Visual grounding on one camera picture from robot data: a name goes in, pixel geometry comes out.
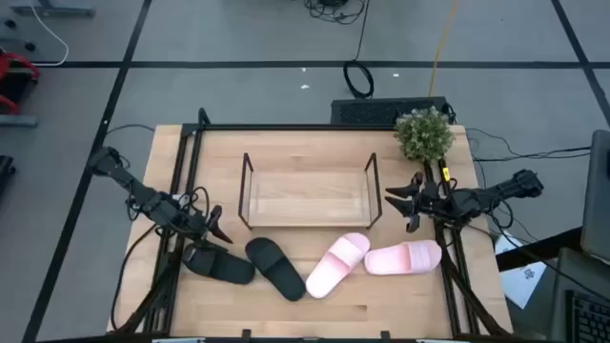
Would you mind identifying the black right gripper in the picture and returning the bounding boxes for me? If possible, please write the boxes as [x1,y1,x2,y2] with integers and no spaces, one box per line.
[383,171,452,234]

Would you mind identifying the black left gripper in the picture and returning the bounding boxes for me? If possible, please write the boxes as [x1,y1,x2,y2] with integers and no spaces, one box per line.
[183,204,234,245]

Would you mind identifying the black rubber slide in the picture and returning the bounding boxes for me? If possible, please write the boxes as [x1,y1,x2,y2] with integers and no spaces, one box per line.
[244,236,307,303]
[182,240,256,286]

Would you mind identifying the pink rubber slide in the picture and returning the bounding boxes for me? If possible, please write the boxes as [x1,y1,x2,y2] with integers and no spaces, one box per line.
[304,232,372,300]
[363,239,443,277]

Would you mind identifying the green potted plant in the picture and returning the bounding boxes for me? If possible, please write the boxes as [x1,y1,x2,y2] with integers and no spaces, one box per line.
[393,105,457,164]

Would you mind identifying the black keyboard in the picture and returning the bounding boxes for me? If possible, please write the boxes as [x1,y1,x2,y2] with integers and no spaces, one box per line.
[330,95,452,127]
[564,289,610,343]

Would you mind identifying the white paper sheet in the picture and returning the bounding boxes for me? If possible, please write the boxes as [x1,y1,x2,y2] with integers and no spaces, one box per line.
[494,232,548,311]

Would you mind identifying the dark grey desk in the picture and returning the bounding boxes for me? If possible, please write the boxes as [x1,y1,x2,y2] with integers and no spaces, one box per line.
[495,227,610,343]

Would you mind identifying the grey monitor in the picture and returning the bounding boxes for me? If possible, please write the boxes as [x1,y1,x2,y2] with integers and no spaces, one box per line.
[579,129,610,264]

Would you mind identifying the grey metal base bar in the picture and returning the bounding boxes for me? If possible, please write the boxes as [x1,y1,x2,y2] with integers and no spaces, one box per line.
[0,115,38,128]

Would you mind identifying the red cart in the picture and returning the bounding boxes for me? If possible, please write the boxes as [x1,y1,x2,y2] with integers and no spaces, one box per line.
[0,47,42,116]

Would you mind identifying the grey desk foot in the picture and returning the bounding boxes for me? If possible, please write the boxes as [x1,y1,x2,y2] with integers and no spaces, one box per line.
[9,0,95,16]

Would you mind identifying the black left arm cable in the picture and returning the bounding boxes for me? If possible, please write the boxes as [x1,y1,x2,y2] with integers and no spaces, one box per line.
[188,185,212,215]

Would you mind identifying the wooden shelf black metal frame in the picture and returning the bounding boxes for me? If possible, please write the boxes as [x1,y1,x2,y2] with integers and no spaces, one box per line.
[236,151,384,232]

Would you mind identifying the black aluminium rig frame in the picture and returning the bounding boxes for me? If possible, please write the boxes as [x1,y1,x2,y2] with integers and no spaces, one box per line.
[107,107,515,343]

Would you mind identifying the black floor cable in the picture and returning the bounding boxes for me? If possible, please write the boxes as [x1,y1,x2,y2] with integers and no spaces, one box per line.
[464,127,592,163]
[104,123,156,138]

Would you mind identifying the black coiled hanging cable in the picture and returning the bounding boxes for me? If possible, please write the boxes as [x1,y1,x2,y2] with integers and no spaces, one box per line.
[342,0,376,100]

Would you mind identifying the yellow hanging cable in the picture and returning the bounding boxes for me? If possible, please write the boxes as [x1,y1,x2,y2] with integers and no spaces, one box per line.
[427,0,459,98]

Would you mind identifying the tangled black cables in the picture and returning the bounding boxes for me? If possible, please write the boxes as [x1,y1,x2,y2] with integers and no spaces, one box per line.
[302,0,368,26]

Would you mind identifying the white floor cable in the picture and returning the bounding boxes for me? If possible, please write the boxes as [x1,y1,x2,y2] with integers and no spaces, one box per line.
[27,0,71,68]

